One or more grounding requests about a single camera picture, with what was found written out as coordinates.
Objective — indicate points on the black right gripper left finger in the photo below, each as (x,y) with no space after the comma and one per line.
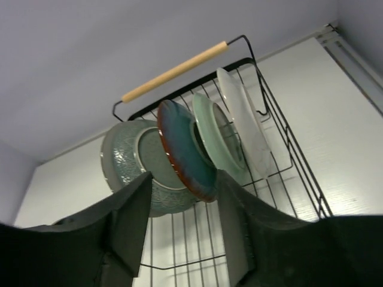
(99,246)

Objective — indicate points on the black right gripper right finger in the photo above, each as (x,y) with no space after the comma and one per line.
(266,247)

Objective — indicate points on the red floral plate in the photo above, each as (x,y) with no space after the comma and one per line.
(132,148)

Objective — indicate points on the dark teal brown-rimmed plate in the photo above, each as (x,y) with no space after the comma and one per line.
(185,150)

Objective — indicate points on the grey patterned plate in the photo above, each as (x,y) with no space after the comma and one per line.
(247,122)

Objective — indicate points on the light green plate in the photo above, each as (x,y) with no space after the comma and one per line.
(219,138)

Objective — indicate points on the aluminium rail on table edge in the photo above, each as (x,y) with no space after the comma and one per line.
(363,76)

